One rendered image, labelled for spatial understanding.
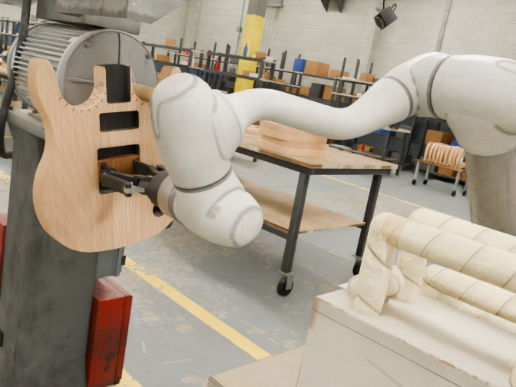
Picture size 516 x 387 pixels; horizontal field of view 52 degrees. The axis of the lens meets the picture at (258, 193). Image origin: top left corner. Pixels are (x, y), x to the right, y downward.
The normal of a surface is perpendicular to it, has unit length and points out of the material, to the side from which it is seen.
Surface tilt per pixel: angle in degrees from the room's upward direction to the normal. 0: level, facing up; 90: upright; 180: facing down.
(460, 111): 132
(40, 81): 88
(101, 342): 90
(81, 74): 89
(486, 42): 90
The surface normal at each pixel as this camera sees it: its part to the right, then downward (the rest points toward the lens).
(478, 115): -0.66, 0.65
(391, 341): -0.68, 0.03
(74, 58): 0.33, 0.05
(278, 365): 0.18, -0.96
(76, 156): 0.69, 0.24
